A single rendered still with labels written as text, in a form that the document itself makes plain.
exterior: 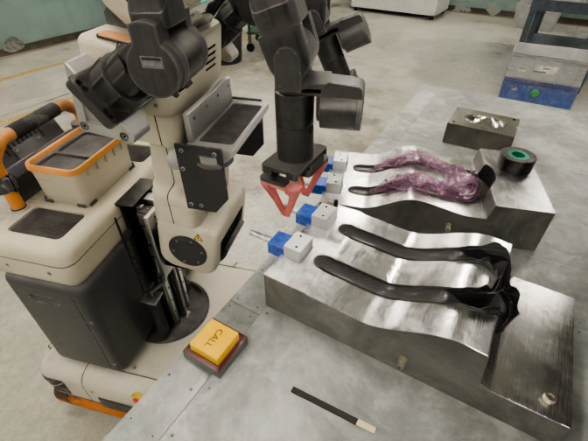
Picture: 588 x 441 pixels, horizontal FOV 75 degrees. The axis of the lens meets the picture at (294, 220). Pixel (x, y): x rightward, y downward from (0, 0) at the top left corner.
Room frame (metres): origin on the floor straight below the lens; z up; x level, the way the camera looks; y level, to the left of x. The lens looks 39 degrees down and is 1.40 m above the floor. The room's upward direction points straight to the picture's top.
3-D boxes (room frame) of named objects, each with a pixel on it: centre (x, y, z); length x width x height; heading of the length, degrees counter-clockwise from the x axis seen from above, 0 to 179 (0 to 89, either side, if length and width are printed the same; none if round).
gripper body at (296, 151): (0.53, 0.00, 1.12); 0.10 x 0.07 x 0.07; 149
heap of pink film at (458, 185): (0.80, -0.33, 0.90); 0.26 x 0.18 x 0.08; 77
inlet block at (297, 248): (0.55, 0.03, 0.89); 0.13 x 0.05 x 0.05; 59
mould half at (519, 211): (0.81, -0.33, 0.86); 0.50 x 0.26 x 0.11; 77
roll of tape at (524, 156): (0.81, -0.54, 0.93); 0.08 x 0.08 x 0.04
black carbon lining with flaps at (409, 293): (0.47, -0.22, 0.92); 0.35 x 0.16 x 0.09; 59
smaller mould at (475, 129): (1.16, -0.62, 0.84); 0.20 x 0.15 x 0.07; 59
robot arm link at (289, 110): (0.53, -0.01, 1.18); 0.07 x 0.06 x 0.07; 77
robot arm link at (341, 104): (0.53, -0.04, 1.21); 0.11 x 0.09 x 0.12; 77
